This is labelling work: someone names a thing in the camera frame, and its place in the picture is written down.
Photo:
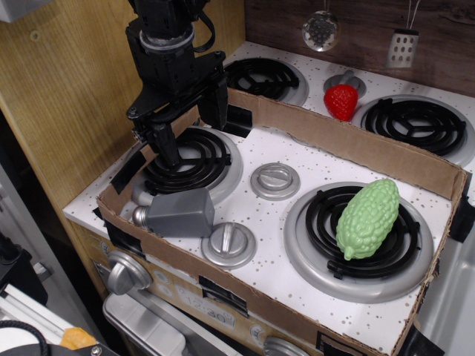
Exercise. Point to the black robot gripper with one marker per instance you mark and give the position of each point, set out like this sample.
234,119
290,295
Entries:
174,81

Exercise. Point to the grey pepper shaker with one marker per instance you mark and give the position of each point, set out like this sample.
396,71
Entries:
182,214

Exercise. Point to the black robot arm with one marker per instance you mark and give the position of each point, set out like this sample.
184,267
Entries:
165,20

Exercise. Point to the front left black burner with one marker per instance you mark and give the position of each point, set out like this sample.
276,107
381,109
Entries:
208,159

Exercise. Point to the black burner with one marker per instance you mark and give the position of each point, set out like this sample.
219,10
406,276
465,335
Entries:
270,78
396,268
419,121
208,159

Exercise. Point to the back left black burner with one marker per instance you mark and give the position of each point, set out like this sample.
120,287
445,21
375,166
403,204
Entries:
270,78

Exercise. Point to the centre silver stove knob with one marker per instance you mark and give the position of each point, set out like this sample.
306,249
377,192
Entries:
275,181

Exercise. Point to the silver stove knob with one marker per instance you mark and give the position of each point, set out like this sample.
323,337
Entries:
347,78
231,245
275,181

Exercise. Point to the front silver stove knob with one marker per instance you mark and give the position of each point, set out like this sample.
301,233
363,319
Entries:
231,245

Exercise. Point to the red strawberry toy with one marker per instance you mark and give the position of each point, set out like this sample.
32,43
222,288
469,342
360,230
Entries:
341,101

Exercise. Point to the hanging silver slotted ladle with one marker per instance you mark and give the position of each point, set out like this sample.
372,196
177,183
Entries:
321,31

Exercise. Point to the silver oven dial knob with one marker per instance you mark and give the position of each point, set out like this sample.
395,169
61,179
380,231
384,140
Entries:
126,274

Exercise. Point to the back silver stove knob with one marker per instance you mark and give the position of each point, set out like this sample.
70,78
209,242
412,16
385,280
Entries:
347,78

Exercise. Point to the front right black burner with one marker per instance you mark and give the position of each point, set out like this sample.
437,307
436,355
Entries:
396,268

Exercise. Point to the brown cardboard barrier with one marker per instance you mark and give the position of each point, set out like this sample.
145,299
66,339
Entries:
267,297

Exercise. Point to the green bumpy gourd toy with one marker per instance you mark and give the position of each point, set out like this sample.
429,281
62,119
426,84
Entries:
368,219

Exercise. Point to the hanging silver spatula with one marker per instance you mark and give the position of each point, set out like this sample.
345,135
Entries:
403,44

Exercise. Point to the bottom silver oven knob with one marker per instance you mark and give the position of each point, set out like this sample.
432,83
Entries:
274,346

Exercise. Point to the back right black burner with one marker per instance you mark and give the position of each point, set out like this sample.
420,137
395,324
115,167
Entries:
419,121

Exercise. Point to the orange object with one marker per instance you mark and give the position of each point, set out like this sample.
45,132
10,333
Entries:
77,338

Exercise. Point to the silver oven door handle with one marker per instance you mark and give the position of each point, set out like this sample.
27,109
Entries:
158,328

